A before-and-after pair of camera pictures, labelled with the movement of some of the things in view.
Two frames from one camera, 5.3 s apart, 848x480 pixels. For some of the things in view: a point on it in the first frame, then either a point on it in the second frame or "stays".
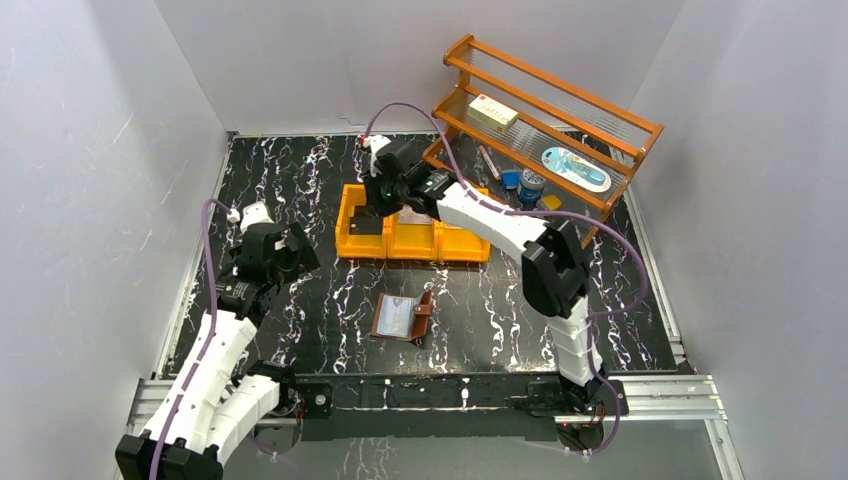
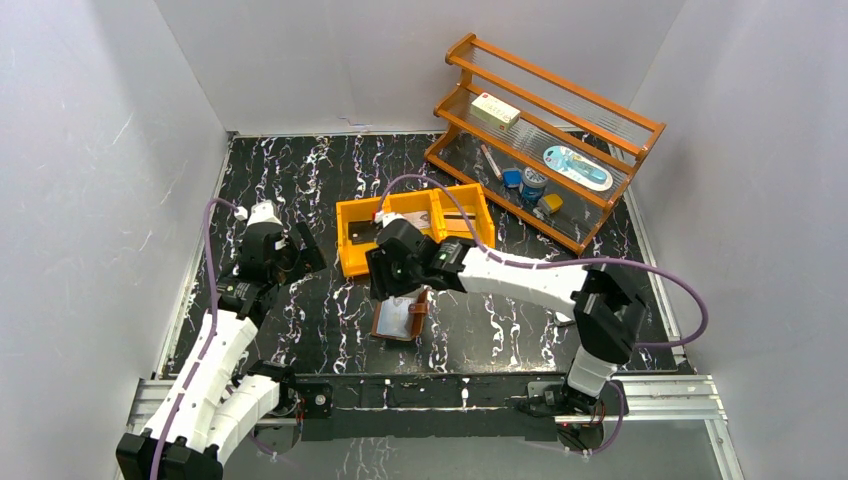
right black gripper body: (374, 201) to (382, 281)
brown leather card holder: (401, 317) stays
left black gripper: (295, 249) stays
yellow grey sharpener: (549, 202) stays
